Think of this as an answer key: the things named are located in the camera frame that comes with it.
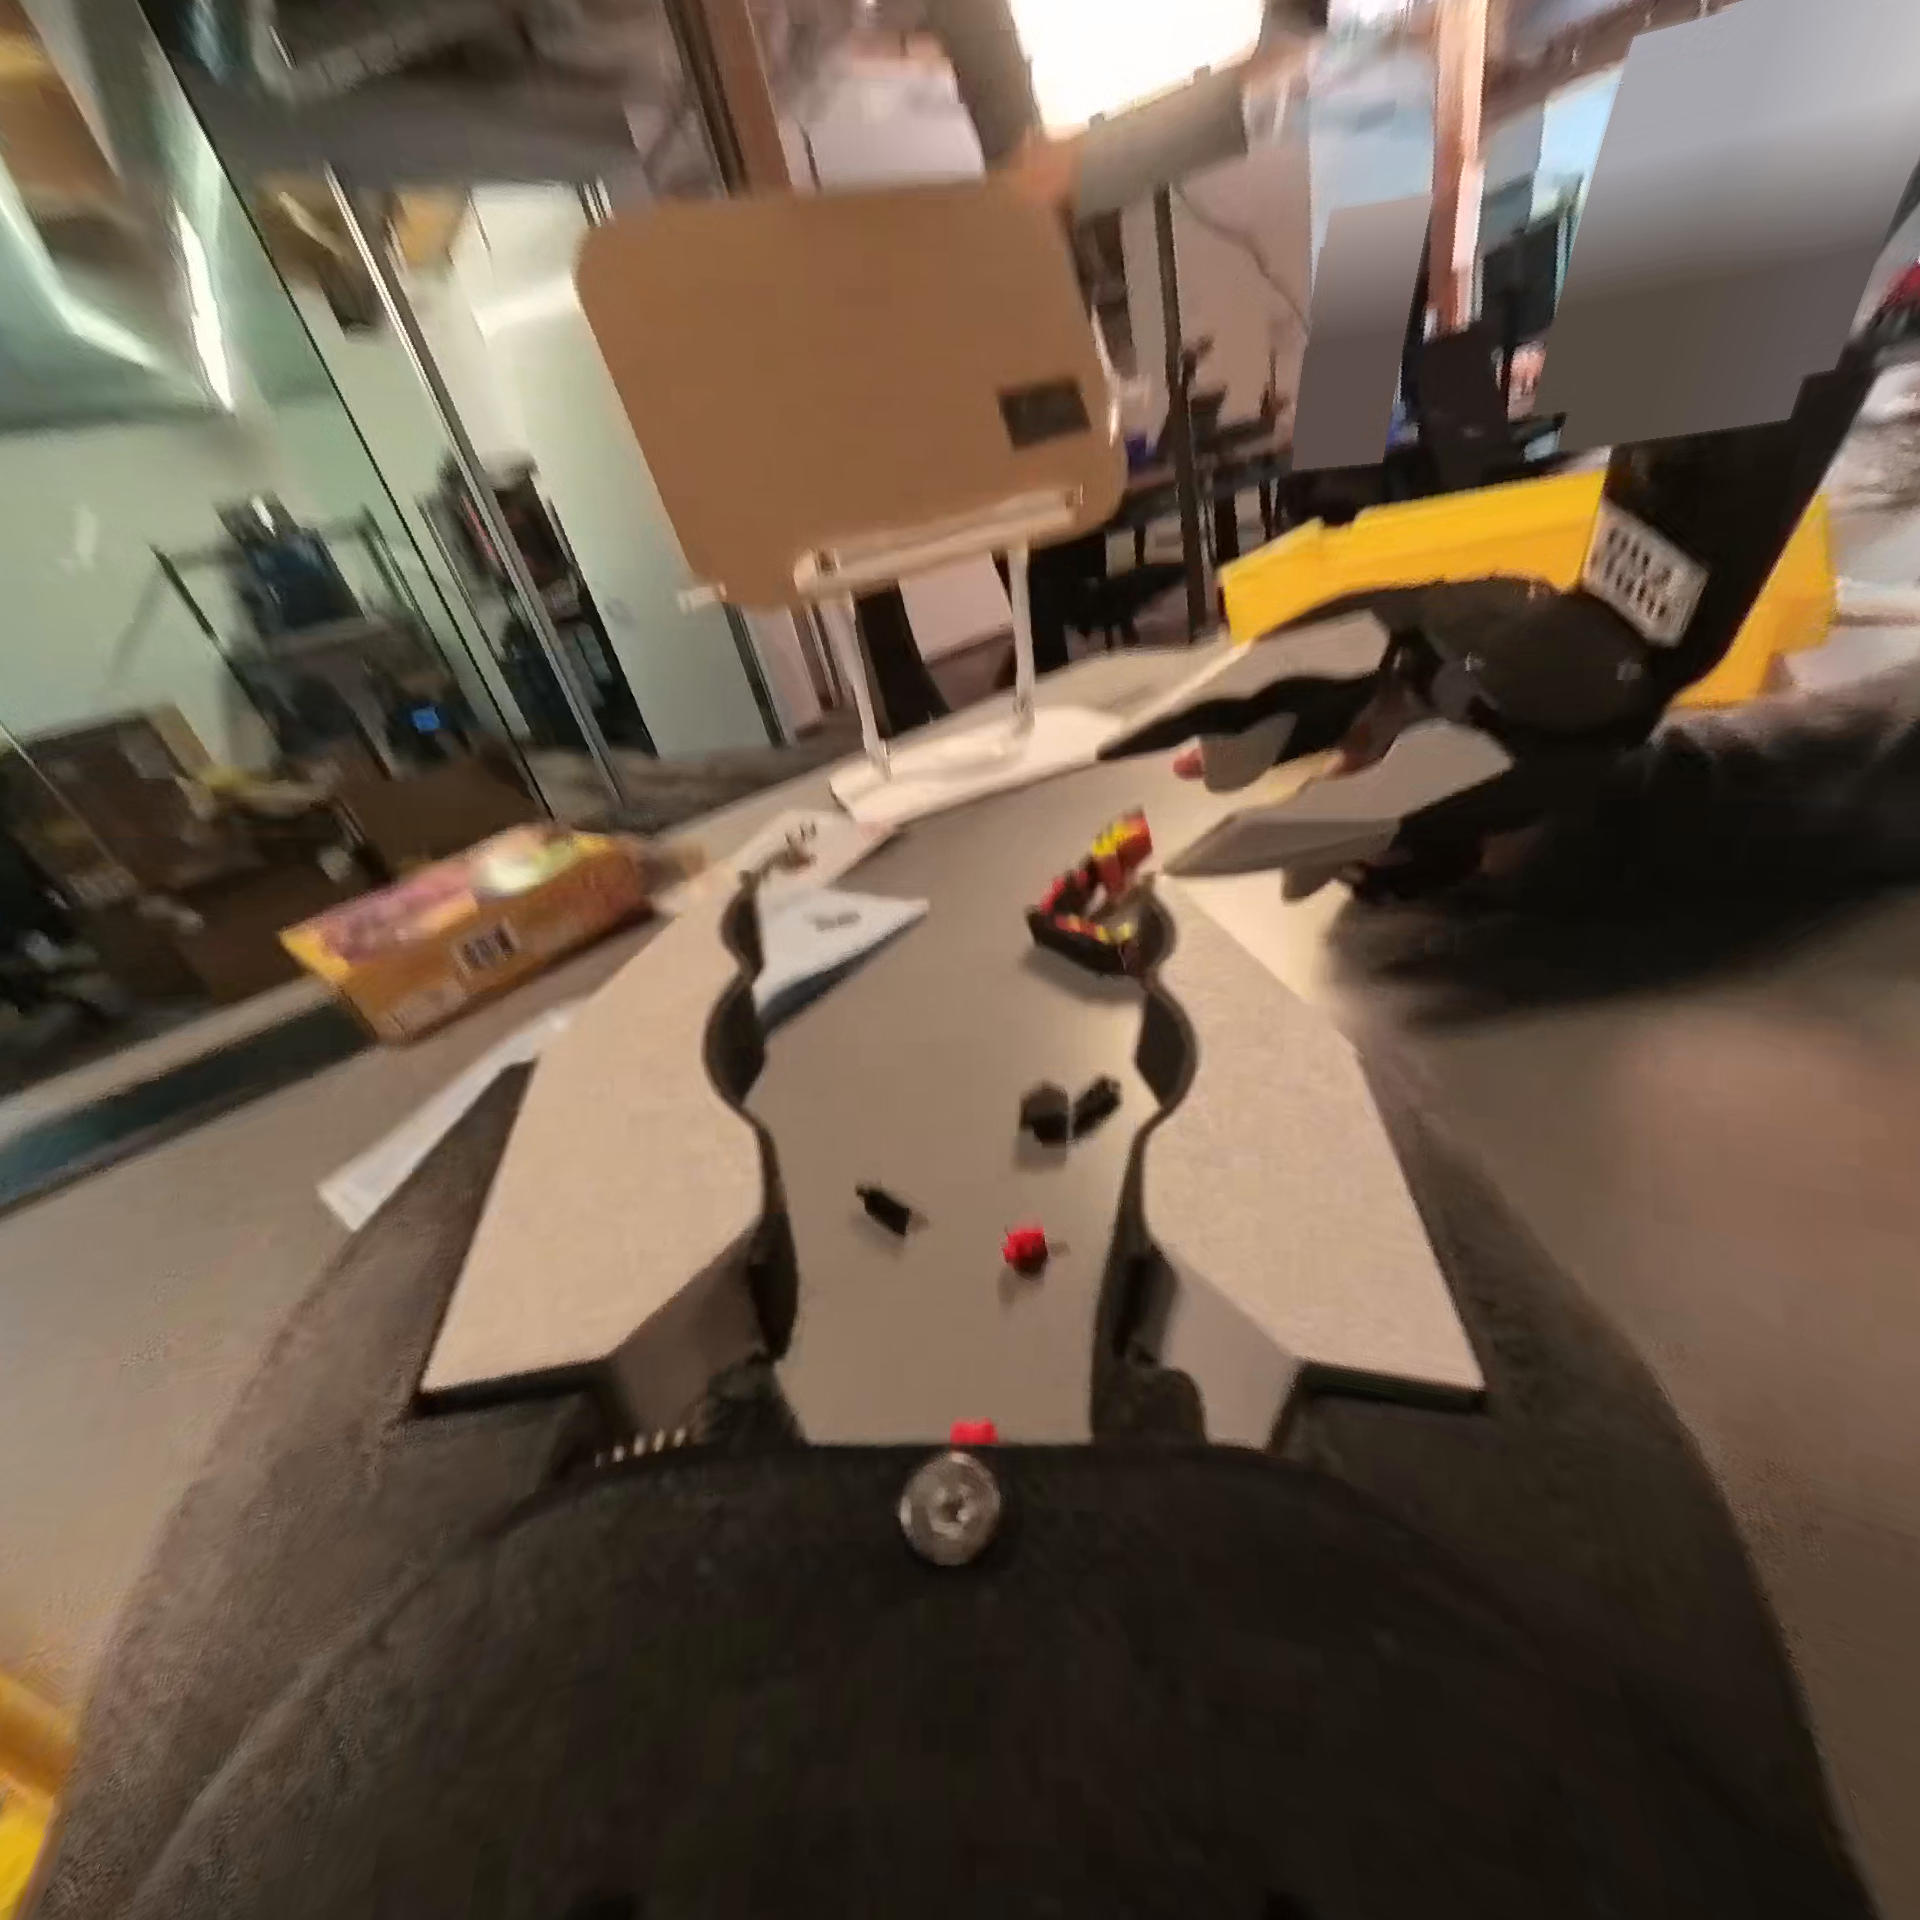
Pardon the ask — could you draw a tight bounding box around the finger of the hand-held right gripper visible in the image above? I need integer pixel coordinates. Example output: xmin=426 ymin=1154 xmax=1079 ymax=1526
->
xmin=1100 ymin=616 xmax=1397 ymax=798
xmin=1162 ymin=719 xmax=1519 ymax=903

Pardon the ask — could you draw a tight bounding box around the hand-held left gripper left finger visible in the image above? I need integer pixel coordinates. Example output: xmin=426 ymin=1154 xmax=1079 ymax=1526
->
xmin=420 ymin=871 xmax=801 ymax=1419

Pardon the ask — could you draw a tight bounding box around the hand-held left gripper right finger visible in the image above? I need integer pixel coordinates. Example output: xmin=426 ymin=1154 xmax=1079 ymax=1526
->
xmin=1093 ymin=873 xmax=1488 ymax=1446

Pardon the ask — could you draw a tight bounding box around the yellow plastic bin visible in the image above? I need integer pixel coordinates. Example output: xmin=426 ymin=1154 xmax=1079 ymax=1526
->
xmin=1216 ymin=472 xmax=1840 ymax=711

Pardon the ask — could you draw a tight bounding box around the red yellow black brick model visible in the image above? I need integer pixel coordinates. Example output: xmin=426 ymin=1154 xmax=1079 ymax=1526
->
xmin=1027 ymin=808 xmax=1181 ymax=982

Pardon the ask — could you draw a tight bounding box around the person's right forearm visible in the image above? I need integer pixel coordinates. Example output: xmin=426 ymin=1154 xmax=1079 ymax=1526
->
xmin=1335 ymin=667 xmax=1920 ymax=1025

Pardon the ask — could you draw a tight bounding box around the orange cardboard toy box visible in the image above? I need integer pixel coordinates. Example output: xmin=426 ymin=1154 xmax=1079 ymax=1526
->
xmin=280 ymin=821 xmax=656 ymax=1048

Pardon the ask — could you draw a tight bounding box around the open instruction booklet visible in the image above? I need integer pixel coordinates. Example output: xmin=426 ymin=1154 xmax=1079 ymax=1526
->
xmin=320 ymin=883 xmax=932 ymax=1234

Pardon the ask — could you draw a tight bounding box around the closed instruction booklet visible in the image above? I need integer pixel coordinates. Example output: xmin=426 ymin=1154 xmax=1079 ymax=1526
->
xmin=665 ymin=808 xmax=904 ymax=920

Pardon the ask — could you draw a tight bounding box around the wooden book stand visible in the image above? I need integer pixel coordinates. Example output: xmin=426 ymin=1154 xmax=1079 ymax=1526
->
xmin=576 ymin=173 xmax=1129 ymax=831

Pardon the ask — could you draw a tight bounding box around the stack of cardboard boxes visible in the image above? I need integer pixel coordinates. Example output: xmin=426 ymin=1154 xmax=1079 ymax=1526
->
xmin=0 ymin=702 xmax=349 ymax=994

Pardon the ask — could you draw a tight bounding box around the glass door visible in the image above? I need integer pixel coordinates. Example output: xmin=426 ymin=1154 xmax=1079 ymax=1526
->
xmin=135 ymin=0 xmax=801 ymax=817

